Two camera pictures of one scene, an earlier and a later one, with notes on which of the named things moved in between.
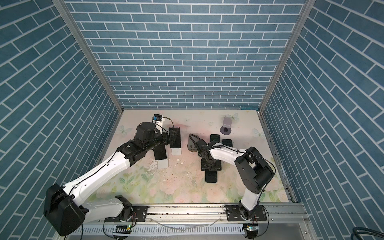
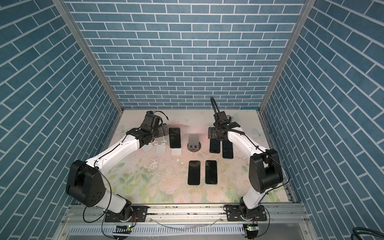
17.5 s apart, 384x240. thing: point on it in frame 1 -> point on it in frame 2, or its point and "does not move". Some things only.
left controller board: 122,232 does not move
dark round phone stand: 192,145 does not move
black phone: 160,152 -> 194,173
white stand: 163,163 -> 160,144
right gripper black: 216,167 -> 213,130
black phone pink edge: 174,136 does not move
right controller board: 252,230 does not move
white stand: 176,151 does not move
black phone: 211,176 does not move
